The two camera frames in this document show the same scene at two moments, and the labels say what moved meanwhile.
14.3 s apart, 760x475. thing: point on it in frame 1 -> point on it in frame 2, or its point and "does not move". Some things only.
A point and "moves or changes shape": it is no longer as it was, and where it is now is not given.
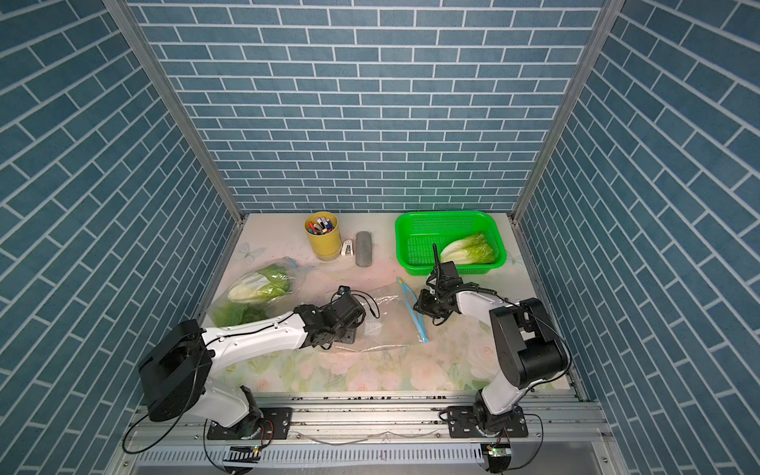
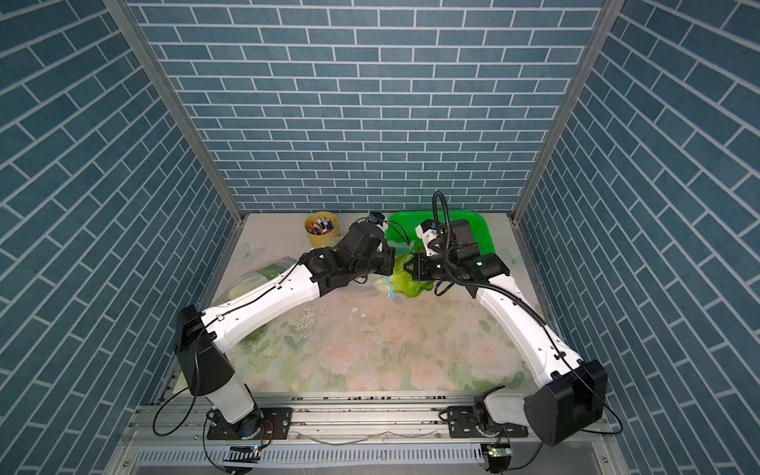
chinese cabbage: (473, 249) moves or changes shape
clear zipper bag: (392, 318) -> (401, 283)
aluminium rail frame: (376, 434) does not move
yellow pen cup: (324, 235) does not move
